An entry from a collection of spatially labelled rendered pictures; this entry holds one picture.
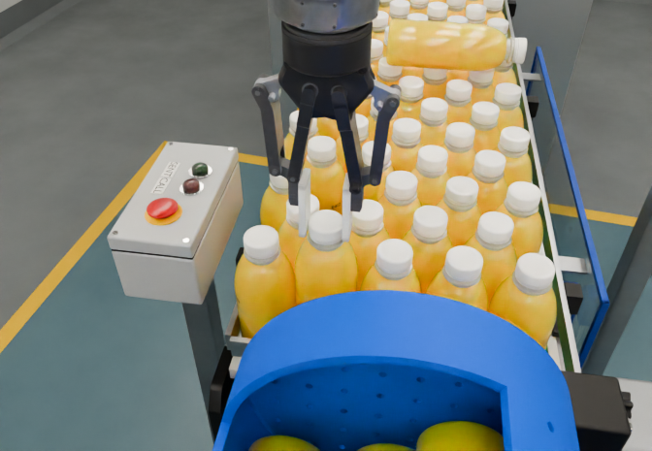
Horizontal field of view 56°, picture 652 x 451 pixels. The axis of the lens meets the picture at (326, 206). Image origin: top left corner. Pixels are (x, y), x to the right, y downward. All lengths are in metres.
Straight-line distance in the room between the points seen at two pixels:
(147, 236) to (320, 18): 0.35
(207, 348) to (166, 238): 0.30
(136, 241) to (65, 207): 1.96
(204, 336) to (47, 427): 1.08
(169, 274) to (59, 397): 1.31
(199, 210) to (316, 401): 0.29
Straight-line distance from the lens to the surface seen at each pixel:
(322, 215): 0.65
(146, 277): 0.76
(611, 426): 0.72
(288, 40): 0.51
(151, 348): 2.04
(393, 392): 0.54
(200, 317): 0.92
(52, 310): 2.26
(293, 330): 0.46
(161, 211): 0.73
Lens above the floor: 1.57
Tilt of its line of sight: 40 degrees down
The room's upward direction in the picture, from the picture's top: straight up
